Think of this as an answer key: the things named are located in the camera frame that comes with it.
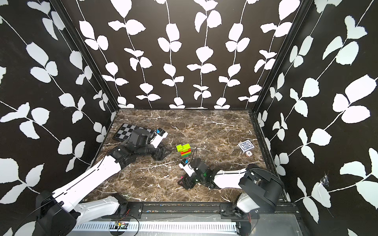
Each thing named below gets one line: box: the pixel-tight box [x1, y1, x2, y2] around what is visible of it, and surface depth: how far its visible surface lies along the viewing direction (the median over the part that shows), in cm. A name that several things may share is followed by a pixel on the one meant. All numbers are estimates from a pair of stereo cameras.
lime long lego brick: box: [182, 143, 192, 152], surface depth 87 cm
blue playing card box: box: [237, 139, 255, 152], surface depth 100 cm
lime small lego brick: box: [176, 144, 184, 152], surface depth 85 cm
